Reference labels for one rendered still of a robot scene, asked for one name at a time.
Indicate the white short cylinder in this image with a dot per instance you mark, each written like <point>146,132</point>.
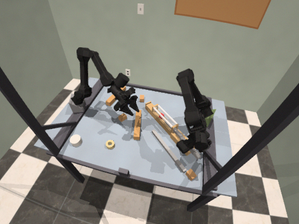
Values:
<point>75,140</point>

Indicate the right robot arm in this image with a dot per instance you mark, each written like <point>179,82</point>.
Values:
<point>195,111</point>

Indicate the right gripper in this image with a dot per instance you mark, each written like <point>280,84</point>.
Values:
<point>186,145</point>

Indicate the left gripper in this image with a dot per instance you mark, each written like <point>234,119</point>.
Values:
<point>122,104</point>

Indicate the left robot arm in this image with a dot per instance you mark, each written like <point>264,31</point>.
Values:
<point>83,55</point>

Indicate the beige roll of tape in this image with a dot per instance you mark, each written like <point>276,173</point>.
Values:
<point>110,146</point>

